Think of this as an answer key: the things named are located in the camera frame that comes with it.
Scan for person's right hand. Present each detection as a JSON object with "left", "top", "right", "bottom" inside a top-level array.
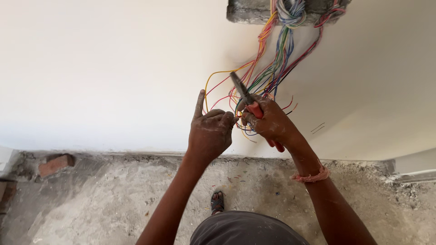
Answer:
[{"left": 237, "top": 93, "right": 301, "bottom": 147}]

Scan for person's left hand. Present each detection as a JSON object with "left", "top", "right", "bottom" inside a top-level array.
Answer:
[{"left": 187, "top": 89, "right": 240, "bottom": 162}]

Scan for red-handled pliers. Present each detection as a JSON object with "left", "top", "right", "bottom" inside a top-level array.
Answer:
[{"left": 230, "top": 71, "right": 285, "bottom": 153}]

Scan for pink thread wristband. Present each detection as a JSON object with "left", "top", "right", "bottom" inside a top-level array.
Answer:
[{"left": 290, "top": 164, "right": 330, "bottom": 184}]

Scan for black sandal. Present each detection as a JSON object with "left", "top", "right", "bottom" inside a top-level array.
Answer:
[{"left": 210, "top": 190, "right": 225, "bottom": 216}]

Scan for dark grey shirt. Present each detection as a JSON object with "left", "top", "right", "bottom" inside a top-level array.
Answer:
[{"left": 189, "top": 210, "right": 311, "bottom": 245}]

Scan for red brick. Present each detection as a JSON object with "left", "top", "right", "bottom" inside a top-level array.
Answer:
[{"left": 38, "top": 153, "right": 76, "bottom": 178}]

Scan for bundle of coloured electrical wires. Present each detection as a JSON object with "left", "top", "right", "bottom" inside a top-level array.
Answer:
[{"left": 204, "top": 0, "right": 347, "bottom": 143}]

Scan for grey concrete wall box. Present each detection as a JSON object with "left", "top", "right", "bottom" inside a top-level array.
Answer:
[{"left": 226, "top": 0, "right": 352, "bottom": 27}]

